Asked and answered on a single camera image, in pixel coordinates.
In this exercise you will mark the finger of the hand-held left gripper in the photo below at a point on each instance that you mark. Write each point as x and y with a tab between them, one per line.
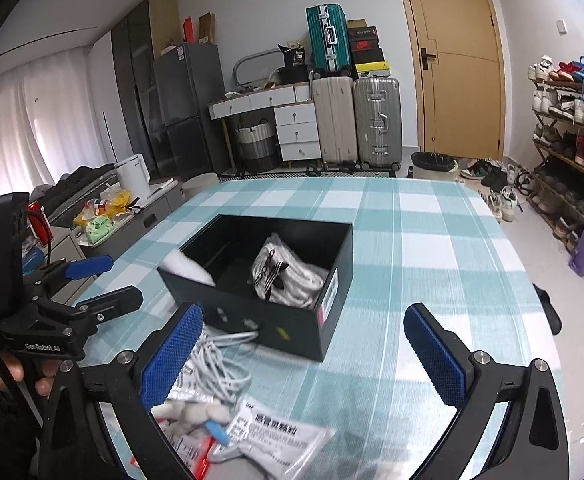
116	300
89	266

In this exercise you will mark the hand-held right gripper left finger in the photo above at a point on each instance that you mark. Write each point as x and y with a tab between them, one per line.
171	355

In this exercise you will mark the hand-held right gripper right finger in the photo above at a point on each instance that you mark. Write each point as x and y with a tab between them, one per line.
434	355

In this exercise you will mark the white blue plush toy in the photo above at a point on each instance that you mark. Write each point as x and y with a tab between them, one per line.
191	417

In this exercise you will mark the white soft cloth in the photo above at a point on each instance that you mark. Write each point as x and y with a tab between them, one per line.
186	267

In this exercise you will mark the black cardboard box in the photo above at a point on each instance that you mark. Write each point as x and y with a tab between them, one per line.
252	325

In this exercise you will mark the white printed medicine packet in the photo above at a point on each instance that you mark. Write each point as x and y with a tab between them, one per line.
272	432

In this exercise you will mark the white socks plastic package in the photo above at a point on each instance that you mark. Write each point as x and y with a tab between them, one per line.
287	275

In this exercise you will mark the person's left hand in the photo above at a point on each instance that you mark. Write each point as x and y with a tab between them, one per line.
45	382

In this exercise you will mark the green plastic item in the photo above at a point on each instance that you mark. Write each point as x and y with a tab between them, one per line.
99	230

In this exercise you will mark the colourful snack pile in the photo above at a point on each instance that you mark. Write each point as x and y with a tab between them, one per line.
114	202

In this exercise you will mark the grey low cabinet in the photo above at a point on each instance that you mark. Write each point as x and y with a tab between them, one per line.
141	215

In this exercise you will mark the white kettle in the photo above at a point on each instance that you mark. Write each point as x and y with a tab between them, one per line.
132	177

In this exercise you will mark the red white packet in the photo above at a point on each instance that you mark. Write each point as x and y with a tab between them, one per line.
186	452

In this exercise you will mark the teal checked tablecloth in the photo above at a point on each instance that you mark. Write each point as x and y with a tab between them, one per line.
422	250

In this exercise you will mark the black chair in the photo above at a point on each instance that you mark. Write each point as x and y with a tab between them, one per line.
547	310

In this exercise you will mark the white curtain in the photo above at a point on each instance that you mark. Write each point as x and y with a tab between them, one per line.
36	125

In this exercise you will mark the scattered sneakers group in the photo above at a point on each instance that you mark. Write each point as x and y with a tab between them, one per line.
497	185

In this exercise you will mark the grey refrigerator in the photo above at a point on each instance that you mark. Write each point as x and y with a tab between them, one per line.
186	105

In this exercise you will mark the white bin with black bag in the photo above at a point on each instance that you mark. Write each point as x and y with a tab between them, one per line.
434	166

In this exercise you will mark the grey white laundry basket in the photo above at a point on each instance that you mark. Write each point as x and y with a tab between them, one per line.
257	142

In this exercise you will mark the wooden shoe rack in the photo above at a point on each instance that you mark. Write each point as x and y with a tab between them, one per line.
567	160

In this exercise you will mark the white wooden desk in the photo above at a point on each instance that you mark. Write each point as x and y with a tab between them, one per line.
257	100

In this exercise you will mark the silver suitcase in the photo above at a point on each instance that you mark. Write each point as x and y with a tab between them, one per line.
379	122

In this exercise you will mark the white drawer cabinet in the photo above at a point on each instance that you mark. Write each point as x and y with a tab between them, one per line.
297	132

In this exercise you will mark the beige suitcase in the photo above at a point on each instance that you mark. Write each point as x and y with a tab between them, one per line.
337	120

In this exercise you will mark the wooden door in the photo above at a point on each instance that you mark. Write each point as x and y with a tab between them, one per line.
462	100

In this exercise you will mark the curved metal tube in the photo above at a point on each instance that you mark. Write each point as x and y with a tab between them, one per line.
252	62

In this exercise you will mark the brown cardboard boxes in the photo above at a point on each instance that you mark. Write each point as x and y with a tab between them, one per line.
204	27

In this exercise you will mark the rows of assorted shoes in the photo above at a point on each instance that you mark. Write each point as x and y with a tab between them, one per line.
572	110

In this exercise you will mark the black bag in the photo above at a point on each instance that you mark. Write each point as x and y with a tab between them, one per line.
294	62

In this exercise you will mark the stack of shoe boxes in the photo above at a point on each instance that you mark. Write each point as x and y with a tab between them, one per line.
367	47

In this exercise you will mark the teal suitcase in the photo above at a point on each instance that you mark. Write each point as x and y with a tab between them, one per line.
327	37

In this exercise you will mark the white wall switch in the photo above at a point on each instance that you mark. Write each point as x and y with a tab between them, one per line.
562	26

